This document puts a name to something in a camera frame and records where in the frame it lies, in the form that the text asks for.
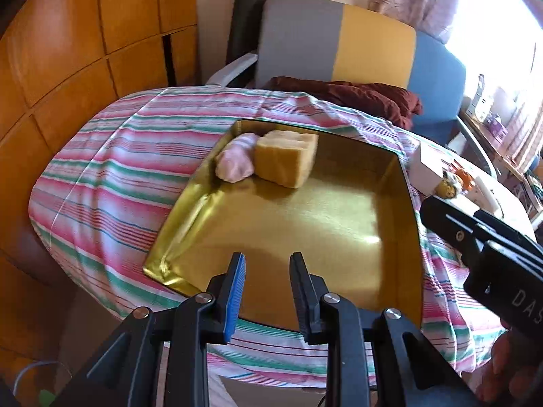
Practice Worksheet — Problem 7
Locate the person's right hand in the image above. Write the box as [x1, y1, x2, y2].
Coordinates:
[475, 328, 543, 404]

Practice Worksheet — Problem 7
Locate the yellow sponge block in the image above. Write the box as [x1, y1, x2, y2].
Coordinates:
[254, 129, 320, 188]

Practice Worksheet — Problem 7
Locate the black rolled mat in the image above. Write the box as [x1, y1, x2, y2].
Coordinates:
[225, 0, 270, 66]

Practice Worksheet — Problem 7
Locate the striped pink green tablecloth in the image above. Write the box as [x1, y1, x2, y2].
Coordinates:
[29, 86, 535, 388]

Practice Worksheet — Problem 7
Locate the small yellow toy figure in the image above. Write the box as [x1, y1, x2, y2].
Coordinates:
[437, 178, 461, 199]

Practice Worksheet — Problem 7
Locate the striped sheer curtain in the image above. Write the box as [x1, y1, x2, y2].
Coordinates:
[505, 72, 543, 168]

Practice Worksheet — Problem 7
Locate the square gold-lined tin container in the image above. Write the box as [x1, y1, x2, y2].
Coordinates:
[142, 119, 425, 331]

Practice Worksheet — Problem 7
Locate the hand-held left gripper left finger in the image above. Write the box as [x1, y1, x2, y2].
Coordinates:
[55, 252, 247, 407]

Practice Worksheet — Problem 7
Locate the rolled pink sock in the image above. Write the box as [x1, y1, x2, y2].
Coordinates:
[214, 132, 260, 183]

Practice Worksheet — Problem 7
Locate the grey yellow blue chair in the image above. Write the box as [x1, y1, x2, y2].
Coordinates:
[206, 0, 501, 179]

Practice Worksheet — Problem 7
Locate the white cable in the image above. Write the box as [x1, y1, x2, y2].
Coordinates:
[13, 360, 73, 396]

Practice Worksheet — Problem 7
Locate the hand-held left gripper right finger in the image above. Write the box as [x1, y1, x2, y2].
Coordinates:
[289, 252, 480, 407]

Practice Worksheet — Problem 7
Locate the dark red cloth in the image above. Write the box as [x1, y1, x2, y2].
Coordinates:
[265, 76, 424, 130]

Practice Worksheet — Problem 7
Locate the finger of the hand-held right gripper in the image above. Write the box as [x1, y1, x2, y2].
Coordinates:
[419, 196, 523, 269]
[474, 208, 536, 247]

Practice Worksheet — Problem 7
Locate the white cardboard box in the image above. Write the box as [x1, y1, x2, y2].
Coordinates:
[408, 142, 467, 198]

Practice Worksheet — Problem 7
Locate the wooden panel cabinet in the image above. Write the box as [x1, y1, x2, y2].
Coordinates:
[0, 0, 204, 391]

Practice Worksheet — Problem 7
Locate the purple box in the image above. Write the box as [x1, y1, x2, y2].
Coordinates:
[484, 112, 508, 137]

